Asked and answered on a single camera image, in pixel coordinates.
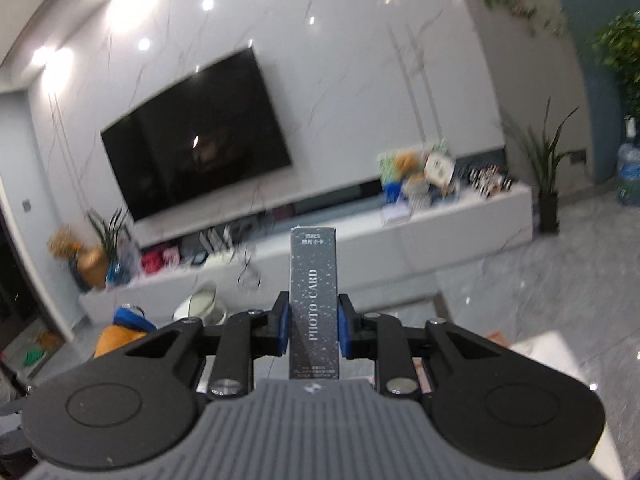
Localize blue water bottle jug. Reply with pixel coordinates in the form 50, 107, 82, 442
617, 116, 640, 207

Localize potted plant left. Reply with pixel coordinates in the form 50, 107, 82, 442
86, 207, 131, 263

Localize blue glass vase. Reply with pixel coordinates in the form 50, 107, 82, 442
105, 260, 131, 287

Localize golden vase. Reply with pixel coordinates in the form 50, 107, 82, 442
77, 246, 110, 289

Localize small brown teddy bear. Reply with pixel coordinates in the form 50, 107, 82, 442
394, 152, 424, 182

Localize potted green plant right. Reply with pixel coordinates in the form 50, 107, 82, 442
501, 99, 579, 235

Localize black white patterned items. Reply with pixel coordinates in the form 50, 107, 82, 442
468, 166, 513, 198

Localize brown sailor plush dog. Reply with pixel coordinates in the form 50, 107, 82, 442
93, 304, 156, 359

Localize round white paper fan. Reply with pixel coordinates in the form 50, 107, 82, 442
423, 151, 456, 190

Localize hanging ivy plant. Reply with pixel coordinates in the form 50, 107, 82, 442
480, 0, 567, 37

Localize black cable loop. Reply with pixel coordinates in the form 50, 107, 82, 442
235, 249, 263, 291

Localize white wifi router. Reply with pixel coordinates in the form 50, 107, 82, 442
198, 226, 238, 264

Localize small white stool chair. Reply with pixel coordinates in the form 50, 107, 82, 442
172, 282, 228, 326

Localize wall mounted television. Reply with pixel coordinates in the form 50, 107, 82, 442
101, 48, 292, 221

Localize dark photo card box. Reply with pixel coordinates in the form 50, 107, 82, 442
288, 226, 340, 379

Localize white marble tv console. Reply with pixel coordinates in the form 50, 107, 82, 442
79, 183, 533, 324

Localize red gift box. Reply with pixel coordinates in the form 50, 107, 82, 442
141, 249, 165, 274

